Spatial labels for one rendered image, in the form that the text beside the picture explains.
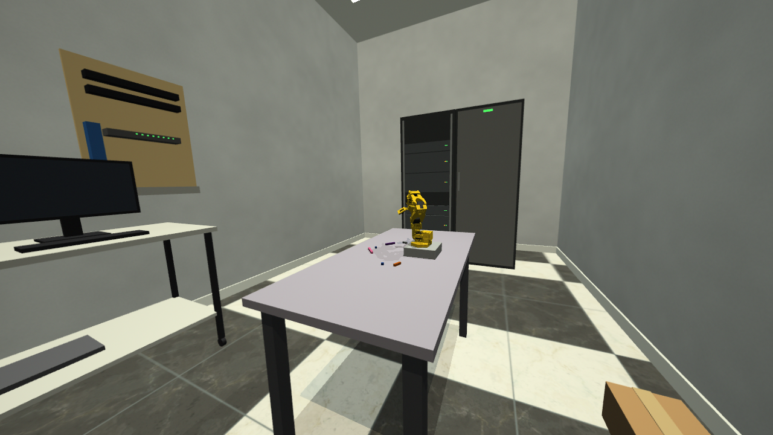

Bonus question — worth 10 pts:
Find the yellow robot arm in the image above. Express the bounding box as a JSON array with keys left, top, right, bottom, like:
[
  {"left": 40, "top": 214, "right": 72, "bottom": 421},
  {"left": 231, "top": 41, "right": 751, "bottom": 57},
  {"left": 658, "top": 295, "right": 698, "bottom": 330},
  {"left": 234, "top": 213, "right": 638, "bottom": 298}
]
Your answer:
[{"left": 406, "top": 190, "right": 432, "bottom": 248}]

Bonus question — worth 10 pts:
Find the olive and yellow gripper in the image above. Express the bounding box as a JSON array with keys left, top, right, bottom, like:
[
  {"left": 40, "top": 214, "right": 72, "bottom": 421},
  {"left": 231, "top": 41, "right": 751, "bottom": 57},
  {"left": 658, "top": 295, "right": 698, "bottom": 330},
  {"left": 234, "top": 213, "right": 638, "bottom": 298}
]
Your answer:
[{"left": 398, "top": 205, "right": 415, "bottom": 215}]

